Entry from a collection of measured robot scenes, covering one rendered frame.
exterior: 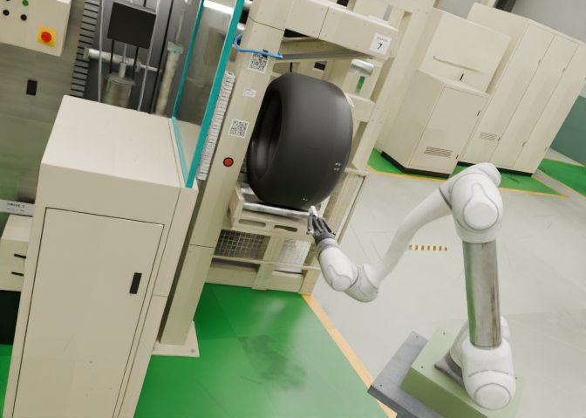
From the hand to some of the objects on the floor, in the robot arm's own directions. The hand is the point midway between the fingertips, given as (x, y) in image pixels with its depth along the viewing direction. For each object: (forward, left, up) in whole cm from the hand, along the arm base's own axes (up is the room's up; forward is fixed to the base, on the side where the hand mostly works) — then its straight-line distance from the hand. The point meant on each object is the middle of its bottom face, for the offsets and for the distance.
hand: (313, 213), depth 217 cm
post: (+48, +6, -102) cm, 113 cm away
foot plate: (+48, +6, -102) cm, 113 cm away
